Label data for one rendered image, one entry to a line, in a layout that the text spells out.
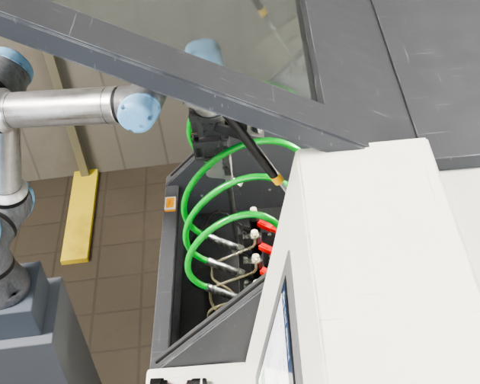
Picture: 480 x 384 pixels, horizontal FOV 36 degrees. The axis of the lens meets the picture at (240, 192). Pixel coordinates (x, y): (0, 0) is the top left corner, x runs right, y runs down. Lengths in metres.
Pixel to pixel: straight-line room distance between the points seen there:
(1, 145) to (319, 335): 1.09
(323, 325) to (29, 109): 0.84
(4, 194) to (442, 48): 1.11
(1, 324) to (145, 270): 1.32
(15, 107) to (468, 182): 0.90
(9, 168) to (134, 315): 1.35
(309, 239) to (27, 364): 1.20
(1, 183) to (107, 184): 1.86
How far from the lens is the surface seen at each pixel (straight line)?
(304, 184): 1.19
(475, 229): 1.24
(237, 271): 1.73
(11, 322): 2.06
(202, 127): 1.64
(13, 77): 1.74
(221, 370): 1.67
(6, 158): 1.89
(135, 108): 1.45
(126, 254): 3.38
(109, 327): 3.12
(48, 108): 1.56
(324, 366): 0.96
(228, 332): 1.60
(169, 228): 2.04
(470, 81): 1.53
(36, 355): 2.11
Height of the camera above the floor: 2.32
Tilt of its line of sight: 40 degrees down
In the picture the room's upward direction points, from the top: 8 degrees counter-clockwise
